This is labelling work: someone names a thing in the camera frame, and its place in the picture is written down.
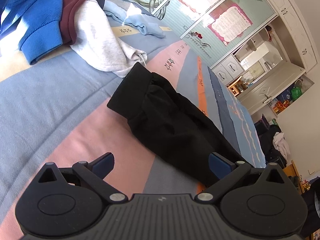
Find black trousers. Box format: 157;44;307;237
107;63;244;187

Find white clothes on chair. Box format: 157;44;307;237
272;132;291;161

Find black chair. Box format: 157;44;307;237
254;115;287;168

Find wooden side cabinet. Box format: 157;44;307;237
283;160;305;194

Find white room door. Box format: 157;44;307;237
236;62;306;115

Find wooden chair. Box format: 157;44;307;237
227;76;244;96

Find white drawer cabinet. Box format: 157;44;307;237
212;54;244;86

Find teal sliding wardrobe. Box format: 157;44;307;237
134;0;318;70

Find light blue sweatpants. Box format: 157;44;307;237
103;0;165;38

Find blue garment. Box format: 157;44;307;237
1;0;63;65

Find maroon garment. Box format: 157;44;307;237
60;0;85;45

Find grey sweatpants with drawstring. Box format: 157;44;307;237
71;0;148;78

